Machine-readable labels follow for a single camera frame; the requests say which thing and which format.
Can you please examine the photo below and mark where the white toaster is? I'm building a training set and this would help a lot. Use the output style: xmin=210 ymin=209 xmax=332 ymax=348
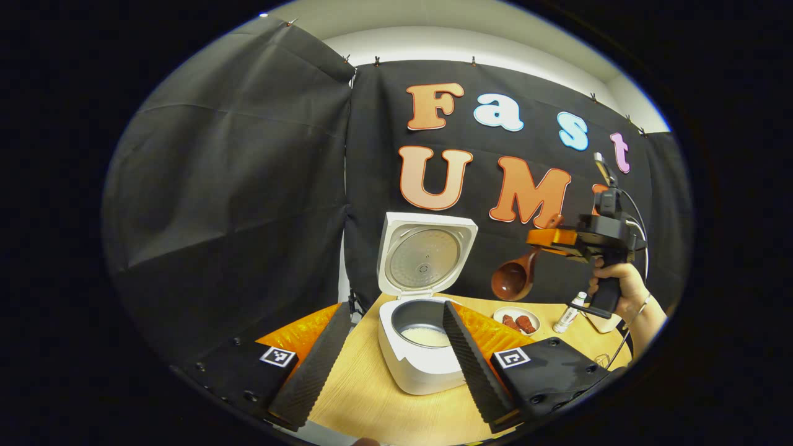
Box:
xmin=582 ymin=310 xmax=623 ymax=334

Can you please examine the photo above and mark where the white round plate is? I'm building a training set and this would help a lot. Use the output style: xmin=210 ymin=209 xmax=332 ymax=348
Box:
xmin=493 ymin=307 xmax=541 ymax=336

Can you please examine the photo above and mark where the white rice cooker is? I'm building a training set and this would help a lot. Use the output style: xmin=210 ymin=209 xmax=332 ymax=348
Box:
xmin=377 ymin=212 xmax=479 ymax=396

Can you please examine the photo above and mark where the white rice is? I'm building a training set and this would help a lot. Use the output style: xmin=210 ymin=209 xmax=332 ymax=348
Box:
xmin=401 ymin=327 xmax=452 ymax=348

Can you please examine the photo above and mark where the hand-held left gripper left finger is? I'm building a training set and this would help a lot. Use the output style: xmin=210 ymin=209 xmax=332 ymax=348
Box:
xmin=170 ymin=302 xmax=353 ymax=432

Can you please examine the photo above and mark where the white milk bottle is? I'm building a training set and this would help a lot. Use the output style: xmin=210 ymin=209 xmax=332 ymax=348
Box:
xmin=553 ymin=292 xmax=587 ymax=334

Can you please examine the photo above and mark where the brown wooden spoon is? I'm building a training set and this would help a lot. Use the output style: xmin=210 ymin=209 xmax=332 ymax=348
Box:
xmin=491 ymin=214 xmax=564 ymax=302

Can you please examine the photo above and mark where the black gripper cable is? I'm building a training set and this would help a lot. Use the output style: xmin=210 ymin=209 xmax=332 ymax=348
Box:
xmin=620 ymin=188 xmax=650 ymax=279

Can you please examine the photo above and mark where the row of small backdrop clips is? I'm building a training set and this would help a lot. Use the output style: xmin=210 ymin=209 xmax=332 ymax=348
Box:
xmin=285 ymin=19 xmax=648 ymax=137

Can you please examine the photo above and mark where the black backdrop cloth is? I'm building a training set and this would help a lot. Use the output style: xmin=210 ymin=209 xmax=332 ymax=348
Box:
xmin=102 ymin=19 xmax=691 ymax=372

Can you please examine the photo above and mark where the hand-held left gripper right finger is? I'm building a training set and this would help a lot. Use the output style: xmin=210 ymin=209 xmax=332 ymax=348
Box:
xmin=442 ymin=301 xmax=611 ymax=434

